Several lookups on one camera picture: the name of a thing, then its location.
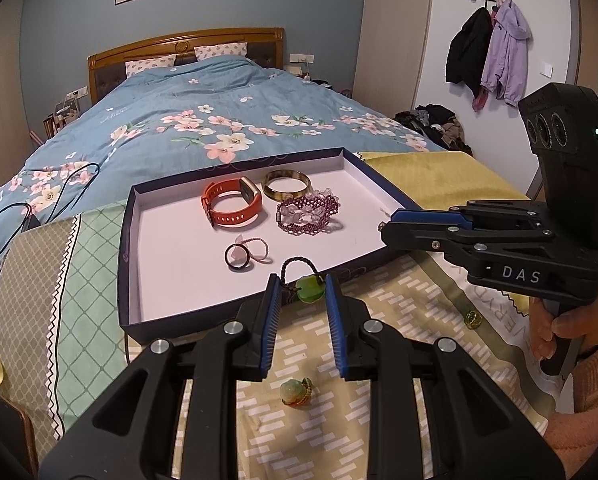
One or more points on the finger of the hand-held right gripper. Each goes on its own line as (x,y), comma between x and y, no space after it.
(414,240)
(419,216)

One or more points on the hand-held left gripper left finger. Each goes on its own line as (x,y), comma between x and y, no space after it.
(271,320)

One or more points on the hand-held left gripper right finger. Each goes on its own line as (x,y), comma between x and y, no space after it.
(335,325)

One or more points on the dark blue shallow box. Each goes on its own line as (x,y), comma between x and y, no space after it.
(179,270)

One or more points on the gold bangle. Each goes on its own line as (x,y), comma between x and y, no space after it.
(284,196)

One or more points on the orange smart watch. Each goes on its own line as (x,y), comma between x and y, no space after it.
(214,191)

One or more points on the person's right forearm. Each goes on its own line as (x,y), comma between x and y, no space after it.
(589,410)

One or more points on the person's right hand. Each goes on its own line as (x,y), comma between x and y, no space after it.
(579,325)

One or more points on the yellow towel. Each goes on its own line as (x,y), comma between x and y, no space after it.
(429,175)

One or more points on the olive towel with white dashes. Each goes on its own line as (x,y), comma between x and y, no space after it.
(404,310)

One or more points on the pile of dark clothes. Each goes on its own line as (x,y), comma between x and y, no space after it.
(439,125)

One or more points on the pink garment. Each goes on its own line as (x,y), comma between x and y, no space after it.
(480,100)

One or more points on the purple jacket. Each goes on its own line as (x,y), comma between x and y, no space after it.
(506,55)

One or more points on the wooden door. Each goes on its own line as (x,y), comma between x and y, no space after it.
(591,35)

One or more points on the black jacket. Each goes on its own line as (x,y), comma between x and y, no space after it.
(466,50)

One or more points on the green lattice patterned towel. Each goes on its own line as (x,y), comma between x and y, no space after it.
(89,285)

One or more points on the blue floral duvet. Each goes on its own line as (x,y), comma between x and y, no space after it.
(179,110)

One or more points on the spotted white pillow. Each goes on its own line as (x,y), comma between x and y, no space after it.
(149,65)
(221,50)

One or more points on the phone in brown case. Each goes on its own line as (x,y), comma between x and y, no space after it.
(11,435)

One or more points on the wooden bed headboard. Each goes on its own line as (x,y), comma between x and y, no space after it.
(179,42)

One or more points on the clear cosmetic organizer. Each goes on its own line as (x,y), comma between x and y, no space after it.
(66,110)

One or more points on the white light switch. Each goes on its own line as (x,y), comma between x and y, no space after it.
(548,67)

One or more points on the white wall socket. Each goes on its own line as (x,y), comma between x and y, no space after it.
(300,58)
(75,93)

